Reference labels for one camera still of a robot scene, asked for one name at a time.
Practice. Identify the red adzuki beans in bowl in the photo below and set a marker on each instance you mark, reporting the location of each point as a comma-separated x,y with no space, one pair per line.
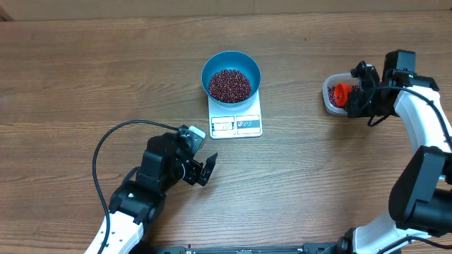
229,86

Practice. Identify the blue bowl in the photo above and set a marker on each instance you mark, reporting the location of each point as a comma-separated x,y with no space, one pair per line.
232,60

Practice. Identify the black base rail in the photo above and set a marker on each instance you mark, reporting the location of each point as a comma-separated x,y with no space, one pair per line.
307,248

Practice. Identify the red adzuki beans in container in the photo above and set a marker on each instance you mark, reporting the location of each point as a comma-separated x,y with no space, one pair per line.
330,91

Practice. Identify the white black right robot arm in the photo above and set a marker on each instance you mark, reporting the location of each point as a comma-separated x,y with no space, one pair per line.
417,209

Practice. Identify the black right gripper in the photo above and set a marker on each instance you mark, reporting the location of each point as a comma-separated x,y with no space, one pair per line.
354,111

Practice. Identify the white digital kitchen scale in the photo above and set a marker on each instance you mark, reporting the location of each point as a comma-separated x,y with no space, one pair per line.
242,121

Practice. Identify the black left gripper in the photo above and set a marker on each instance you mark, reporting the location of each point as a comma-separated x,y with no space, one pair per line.
193,174

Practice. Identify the clear plastic bean container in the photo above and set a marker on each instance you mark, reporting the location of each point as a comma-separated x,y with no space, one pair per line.
333,80

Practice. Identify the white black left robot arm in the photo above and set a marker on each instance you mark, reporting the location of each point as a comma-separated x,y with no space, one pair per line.
140,198

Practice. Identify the orange plastic measuring scoop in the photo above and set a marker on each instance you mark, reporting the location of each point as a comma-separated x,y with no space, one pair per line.
341,93

